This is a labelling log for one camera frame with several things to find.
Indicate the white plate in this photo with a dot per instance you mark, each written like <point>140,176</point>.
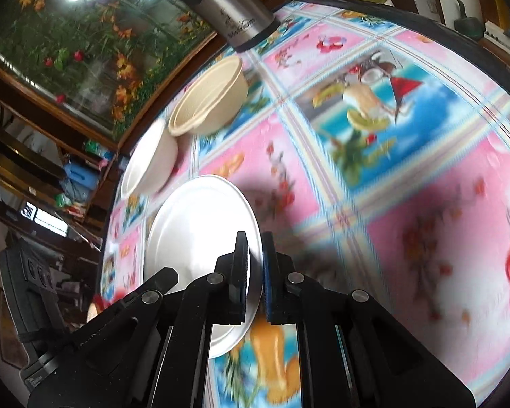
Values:
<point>195,229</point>

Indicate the small white bowl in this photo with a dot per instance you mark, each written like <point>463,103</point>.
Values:
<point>153,165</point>

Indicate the glass flower display case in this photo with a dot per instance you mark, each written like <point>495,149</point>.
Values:
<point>89,29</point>

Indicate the stainless steel thermos jug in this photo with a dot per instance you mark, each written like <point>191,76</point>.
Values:
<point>238,12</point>

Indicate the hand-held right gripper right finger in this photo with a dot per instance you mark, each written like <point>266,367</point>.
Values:
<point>269,282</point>

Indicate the dark green kettle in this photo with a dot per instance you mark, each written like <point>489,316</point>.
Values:
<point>467,23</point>

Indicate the beige bowl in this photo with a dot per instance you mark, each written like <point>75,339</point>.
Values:
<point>212,93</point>

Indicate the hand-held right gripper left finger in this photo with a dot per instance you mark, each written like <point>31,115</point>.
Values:
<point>240,282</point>

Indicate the colourful printed tablecloth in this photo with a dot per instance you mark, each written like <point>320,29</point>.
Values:
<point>408,178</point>

